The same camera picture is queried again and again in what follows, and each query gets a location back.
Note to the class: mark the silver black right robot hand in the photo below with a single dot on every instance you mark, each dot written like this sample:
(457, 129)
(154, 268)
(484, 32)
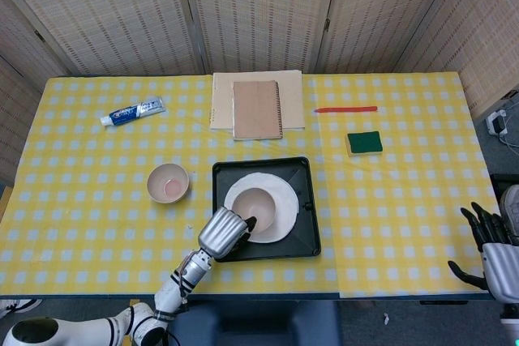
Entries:
(503, 269)

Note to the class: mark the white paper scrap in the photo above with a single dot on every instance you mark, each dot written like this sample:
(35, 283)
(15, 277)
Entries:
(386, 319)

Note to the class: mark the yellow white checkered tablecloth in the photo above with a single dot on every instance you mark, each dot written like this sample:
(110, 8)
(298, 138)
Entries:
(101, 220)

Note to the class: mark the blue white toothpaste tube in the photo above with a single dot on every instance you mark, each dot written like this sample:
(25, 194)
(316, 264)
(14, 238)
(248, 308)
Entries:
(129, 113)

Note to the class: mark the green yellow sponge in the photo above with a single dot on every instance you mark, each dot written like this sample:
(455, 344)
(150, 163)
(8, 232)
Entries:
(365, 142)

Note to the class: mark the black plastic tray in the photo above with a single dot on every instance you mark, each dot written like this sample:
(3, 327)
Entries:
(302, 232)

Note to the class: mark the beige bowl with pink mark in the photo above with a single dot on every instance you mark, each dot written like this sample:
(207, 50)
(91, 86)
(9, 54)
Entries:
(162, 184)

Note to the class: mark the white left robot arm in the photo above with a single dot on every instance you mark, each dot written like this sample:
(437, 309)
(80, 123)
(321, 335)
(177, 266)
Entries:
(170, 293)

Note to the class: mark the small brown spiral notebook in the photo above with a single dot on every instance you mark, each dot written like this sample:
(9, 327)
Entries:
(255, 111)

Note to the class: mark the red pen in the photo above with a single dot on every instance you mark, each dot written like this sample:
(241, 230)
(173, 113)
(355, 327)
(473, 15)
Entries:
(348, 109)

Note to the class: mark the white sneaker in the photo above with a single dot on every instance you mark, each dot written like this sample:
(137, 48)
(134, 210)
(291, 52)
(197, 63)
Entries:
(20, 305)

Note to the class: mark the grey shoe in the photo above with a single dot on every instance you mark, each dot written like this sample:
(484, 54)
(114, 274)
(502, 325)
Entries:
(511, 204)

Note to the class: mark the plain beige bowl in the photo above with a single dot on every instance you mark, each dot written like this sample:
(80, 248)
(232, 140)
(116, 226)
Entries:
(259, 206)

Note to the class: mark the woven folding screen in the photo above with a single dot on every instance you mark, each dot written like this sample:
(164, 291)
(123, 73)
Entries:
(121, 18)

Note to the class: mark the large beige notebook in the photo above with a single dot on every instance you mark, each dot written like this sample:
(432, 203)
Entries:
(292, 95)

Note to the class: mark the white paper plate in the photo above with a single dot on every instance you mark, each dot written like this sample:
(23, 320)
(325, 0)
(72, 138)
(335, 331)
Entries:
(284, 200)

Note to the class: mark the white power adapter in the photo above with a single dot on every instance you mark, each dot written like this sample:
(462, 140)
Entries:
(496, 122)

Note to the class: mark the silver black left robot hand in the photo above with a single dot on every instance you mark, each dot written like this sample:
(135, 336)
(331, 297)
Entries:
(221, 232)

